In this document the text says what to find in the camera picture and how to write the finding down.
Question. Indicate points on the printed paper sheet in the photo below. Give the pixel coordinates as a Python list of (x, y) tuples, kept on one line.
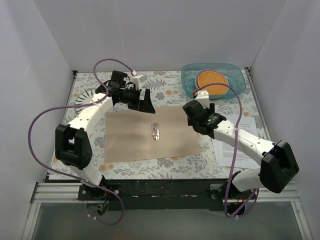
[(246, 123), (224, 156)]

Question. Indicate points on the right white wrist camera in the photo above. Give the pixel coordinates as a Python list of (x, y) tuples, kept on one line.
[(202, 96)]

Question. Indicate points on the orange woven round plate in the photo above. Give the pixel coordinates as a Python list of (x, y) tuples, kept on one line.
[(212, 81)]

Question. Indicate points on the brown cardboard folder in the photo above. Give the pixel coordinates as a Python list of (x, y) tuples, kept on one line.
[(128, 135)]

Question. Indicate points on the blue striped white plate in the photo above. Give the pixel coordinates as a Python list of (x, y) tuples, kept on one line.
[(83, 98)]

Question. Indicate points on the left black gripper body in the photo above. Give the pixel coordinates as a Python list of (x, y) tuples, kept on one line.
[(139, 99)]

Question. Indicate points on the metal folder clip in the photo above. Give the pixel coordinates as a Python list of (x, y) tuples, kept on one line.
[(155, 131)]

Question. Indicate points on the teal plastic container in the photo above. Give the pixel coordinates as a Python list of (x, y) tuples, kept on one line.
[(228, 79)]

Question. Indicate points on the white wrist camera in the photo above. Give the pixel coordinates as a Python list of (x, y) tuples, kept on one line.
[(202, 96), (137, 79)]

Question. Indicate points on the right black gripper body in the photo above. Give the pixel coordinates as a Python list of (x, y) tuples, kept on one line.
[(191, 113)]

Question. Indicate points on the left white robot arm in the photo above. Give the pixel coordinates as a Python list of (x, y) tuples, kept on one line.
[(72, 144)]

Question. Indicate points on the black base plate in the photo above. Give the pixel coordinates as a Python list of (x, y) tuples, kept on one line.
[(163, 194)]

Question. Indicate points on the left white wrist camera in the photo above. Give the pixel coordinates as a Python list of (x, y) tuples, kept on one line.
[(137, 79)]

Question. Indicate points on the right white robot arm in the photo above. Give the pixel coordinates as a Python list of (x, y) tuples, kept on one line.
[(277, 162)]

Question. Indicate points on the aluminium frame rail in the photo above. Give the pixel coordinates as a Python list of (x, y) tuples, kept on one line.
[(55, 192)]

